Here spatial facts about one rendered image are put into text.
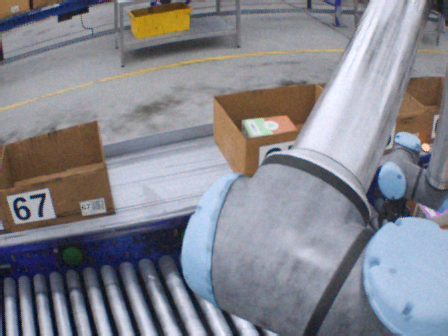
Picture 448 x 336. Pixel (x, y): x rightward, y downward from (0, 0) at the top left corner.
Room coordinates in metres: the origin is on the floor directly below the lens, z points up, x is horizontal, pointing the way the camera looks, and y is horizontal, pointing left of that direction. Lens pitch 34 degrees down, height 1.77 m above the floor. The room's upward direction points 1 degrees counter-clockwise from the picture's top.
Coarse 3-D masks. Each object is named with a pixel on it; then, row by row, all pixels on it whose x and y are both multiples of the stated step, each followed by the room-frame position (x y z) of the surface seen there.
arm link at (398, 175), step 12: (396, 156) 0.93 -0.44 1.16; (408, 156) 0.94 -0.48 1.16; (384, 168) 0.90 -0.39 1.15; (396, 168) 0.88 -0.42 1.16; (408, 168) 0.88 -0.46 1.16; (420, 168) 0.88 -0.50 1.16; (384, 180) 0.89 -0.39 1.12; (396, 180) 0.86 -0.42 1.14; (408, 180) 0.86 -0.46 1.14; (384, 192) 0.88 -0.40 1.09; (396, 192) 0.86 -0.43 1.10; (408, 192) 0.84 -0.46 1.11
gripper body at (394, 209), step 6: (402, 198) 0.96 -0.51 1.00; (384, 204) 1.02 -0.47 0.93; (390, 204) 1.01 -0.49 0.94; (396, 204) 0.99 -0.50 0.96; (402, 204) 0.96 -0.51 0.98; (384, 210) 1.01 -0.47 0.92; (390, 210) 0.98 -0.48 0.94; (396, 210) 0.98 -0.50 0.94; (402, 210) 0.97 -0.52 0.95; (408, 210) 0.98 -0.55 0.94; (390, 216) 0.99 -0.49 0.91; (396, 216) 0.95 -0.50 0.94; (402, 216) 0.97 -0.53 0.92; (408, 216) 0.97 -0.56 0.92
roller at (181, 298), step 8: (168, 256) 1.04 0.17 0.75; (160, 264) 1.01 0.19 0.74; (168, 264) 1.00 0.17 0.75; (168, 272) 0.97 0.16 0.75; (176, 272) 0.97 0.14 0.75; (168, 280) 0.94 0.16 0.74; (176, 280) 0.93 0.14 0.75; (176, 288) 0.90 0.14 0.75; (184, 288) 0.91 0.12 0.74; (176, 296) 0.87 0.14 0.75; (184, 296) 0.87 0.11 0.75; (176, 304) 0.84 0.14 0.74; (184, 304) 0.83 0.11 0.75; (192, 304) 0.84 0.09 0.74; (184, 312) 0.80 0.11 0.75; (192, 312) 0.80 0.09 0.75; (184, 320) 0.78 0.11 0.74; (192, 320) 0.77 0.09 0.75; (200, 320) 0.78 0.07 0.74; (192, 328) 0.74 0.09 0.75; (200, 328) 0.74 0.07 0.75
